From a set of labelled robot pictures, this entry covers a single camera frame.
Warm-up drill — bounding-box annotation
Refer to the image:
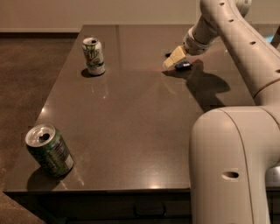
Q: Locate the blue rxbar blueberry wrapper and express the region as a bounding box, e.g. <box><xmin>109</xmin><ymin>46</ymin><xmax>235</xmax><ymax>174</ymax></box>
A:
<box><xmin>165</xmin><ymin>52</ymin><xmax>191</xmax><ymax>71</ymax></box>

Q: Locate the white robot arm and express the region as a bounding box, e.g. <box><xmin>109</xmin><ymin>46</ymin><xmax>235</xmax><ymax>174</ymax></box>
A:
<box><xmin>164</xmin><ymin>0</ymin><xmax>280</xmax><ymax>224</ymax></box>

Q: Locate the black drawer handle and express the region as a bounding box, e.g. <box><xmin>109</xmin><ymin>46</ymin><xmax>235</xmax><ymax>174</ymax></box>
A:
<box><xmin>133</xmin><ymin>203</ymin><xmax>166</xmax><ymax>219</ymax></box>

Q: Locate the white 7up soda can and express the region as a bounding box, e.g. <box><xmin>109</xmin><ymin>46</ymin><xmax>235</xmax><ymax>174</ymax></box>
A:
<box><xmin>82</xmin><ymin>37</ymin><xmax>105</xmax><ymax>75</ymax></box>

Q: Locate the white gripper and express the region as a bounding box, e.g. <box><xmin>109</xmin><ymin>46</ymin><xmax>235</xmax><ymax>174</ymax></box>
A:
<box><xmin>163</xmin><ymin>27</ymin><xmax>217</xmax><ymax>69</ymax></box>

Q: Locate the green soda can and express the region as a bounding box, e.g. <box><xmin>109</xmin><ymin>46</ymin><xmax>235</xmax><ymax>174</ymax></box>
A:
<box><xmin>25</xmin><ymin>124</ymin><xmax>74</xmax><ymax>177</ymax></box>

